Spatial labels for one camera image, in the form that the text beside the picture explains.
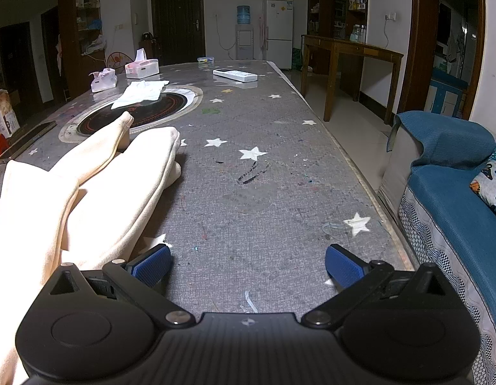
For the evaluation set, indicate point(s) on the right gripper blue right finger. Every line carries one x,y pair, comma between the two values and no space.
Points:
343,267

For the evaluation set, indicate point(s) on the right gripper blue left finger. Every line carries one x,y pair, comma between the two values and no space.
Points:
152,266

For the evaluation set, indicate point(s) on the cream white sweater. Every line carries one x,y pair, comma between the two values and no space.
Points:
90,208

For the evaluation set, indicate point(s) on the grey star patterned table mat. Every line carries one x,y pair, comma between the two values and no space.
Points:
264,190

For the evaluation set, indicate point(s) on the blue sofa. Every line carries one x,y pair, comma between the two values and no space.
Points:
426,188

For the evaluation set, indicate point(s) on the butterfly print cushion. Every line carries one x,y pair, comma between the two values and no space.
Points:
484,184

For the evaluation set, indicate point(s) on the round black induction cooktop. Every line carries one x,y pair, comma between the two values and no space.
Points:
173,102

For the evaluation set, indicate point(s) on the white paper tissue sheet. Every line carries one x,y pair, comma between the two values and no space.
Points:
140,91

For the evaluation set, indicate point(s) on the small pink white tissue pack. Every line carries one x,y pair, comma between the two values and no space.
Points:
103,80

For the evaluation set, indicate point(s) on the pink white tissue box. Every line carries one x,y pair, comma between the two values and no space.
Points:
141,67

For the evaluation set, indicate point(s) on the small clear plastic box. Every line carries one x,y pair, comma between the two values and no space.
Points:
206,61

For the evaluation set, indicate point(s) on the white remote control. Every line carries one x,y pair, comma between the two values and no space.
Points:
238,76

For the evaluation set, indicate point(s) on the paper bag on floor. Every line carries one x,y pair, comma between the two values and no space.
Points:
8,119

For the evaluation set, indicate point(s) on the dark wooden side table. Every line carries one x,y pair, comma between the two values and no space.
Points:
337,47

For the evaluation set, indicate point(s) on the dark shelf cabinet left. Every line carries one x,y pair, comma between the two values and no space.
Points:
82,42

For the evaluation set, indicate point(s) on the water dispenser with blue bottle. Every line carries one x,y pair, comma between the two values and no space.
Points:
244,33

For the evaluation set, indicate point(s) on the white refrigerator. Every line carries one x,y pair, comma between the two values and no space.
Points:
278,32

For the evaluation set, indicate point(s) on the dark wooden entrance door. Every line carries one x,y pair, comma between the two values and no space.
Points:
178,28

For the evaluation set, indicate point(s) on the dark wooden display cabinet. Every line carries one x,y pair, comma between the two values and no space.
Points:
340,19

